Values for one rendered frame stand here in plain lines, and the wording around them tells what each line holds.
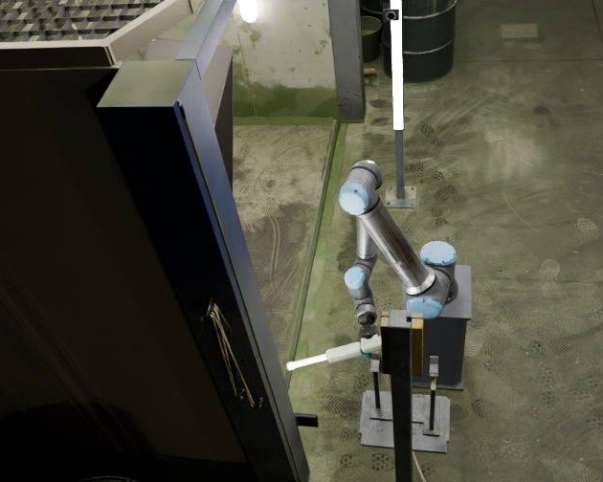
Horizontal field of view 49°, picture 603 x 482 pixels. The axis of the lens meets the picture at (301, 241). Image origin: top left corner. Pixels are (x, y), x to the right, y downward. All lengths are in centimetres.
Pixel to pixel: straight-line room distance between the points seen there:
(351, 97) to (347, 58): 32
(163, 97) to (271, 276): 262
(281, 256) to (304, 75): 144
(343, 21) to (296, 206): 126
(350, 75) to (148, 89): 337
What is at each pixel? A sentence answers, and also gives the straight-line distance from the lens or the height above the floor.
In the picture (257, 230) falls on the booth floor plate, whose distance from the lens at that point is 427.
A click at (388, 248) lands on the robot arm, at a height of 114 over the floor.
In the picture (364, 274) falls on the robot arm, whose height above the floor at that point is 85.
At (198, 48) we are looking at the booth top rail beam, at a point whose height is 229.
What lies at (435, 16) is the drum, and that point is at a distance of 512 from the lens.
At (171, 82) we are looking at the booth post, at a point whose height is 229.
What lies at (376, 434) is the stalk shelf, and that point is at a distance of 254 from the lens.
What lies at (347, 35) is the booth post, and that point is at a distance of 464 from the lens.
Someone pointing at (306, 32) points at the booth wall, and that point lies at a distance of 467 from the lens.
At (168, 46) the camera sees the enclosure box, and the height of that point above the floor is 169.
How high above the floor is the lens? 308
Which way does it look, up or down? 47 degrees down
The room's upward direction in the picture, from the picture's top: 11 degrees counter-clockwise
